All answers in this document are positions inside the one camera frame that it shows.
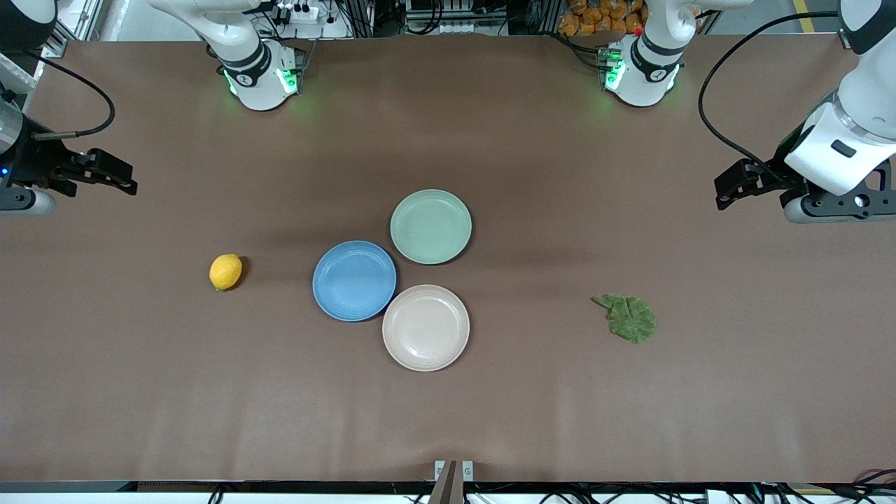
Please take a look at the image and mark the yellow lemon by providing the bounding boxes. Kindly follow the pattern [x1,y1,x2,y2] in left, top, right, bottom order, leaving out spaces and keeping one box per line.
[209,253,244,292]

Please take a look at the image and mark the green lettuce leaf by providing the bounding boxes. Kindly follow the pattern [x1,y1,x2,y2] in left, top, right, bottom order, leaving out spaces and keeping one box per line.
[592,293,659,344]

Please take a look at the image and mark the bag of orange items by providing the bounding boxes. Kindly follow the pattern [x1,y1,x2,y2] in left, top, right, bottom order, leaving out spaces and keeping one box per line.
[558,0,648,37]

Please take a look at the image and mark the white power strip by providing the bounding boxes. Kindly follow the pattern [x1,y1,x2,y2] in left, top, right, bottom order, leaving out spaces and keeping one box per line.
[269,2,321,26]

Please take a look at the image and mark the blue plate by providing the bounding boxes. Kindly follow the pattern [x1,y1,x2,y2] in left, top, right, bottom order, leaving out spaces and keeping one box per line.
[312,240,398,323]

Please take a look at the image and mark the pale green plate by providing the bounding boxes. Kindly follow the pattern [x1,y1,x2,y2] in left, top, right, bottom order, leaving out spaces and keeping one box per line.
[390,189,473,266]

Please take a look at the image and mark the beige plate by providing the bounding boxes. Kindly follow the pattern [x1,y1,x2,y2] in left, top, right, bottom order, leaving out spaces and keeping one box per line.
[382,284,470,372]

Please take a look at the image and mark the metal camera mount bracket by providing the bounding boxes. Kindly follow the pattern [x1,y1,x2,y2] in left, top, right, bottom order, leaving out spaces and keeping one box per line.
[433,459,475,504]

